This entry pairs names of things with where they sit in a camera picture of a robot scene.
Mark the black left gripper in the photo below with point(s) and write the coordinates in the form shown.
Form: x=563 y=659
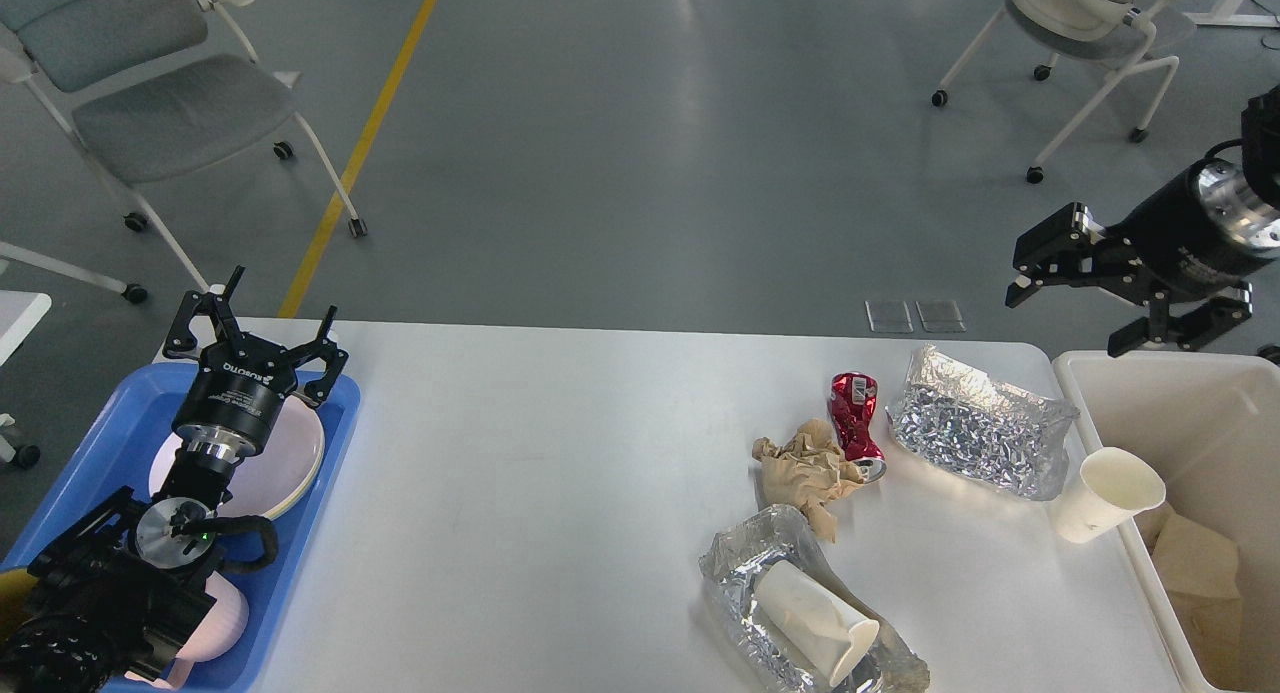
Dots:
x=231 y=409

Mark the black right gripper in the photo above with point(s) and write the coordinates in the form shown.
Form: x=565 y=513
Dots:
x=1210 y=226

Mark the white paper cup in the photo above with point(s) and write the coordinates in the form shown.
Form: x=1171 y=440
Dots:
x=1112 y=486
x=832 y=634

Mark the foil container back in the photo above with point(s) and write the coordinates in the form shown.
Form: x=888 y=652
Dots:
x=963 y=421

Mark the crushed red soda can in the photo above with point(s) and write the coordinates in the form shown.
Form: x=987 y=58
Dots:
x=852 y=403

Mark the brown paper ball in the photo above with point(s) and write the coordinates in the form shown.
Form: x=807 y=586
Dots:
x=808 y=472

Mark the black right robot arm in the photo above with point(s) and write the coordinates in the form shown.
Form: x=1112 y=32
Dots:
x=1259 y=143

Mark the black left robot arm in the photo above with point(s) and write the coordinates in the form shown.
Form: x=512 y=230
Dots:
x=125 y=587

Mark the pink ceramic plate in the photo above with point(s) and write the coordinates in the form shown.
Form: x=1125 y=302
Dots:
x=266 y=484

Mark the white chair base leg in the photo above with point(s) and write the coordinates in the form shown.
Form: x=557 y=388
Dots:
x=131 y=292

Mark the beige plastic bin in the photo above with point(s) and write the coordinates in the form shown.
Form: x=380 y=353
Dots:
x=1207 y=423

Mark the blue plastic tray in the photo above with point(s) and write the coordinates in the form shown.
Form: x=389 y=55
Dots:
x=119 y=450

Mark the clear floor plate right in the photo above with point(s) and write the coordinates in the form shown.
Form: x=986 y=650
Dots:
x=940 y=316

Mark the clear floor plate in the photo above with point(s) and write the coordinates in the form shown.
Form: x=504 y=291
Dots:
x=889 y=316
x=940 y=316

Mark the white side table corner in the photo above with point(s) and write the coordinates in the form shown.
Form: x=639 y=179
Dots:
x=20 y=314

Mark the clear floor plate left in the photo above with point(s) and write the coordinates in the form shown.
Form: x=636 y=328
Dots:
x=889 y=316

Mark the white office chair right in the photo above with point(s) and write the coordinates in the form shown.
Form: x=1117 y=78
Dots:
x=1124 y=37

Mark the white office chair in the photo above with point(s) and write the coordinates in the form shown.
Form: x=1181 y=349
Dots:
x=1124 y=37
x=171 y=124

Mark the pink ribbed mug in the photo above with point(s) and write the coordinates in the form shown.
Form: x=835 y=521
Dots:
x=222 y=626

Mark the white office chair left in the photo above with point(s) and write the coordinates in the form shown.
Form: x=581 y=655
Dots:
x=171 y=124

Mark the teal mug yellow inside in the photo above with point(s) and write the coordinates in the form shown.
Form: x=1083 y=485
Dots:
x=16 y=584

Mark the white paper cup lying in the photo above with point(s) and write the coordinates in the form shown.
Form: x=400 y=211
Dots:
x=832 y=634

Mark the foil tray front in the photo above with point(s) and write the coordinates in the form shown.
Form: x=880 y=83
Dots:
x=739 y=555

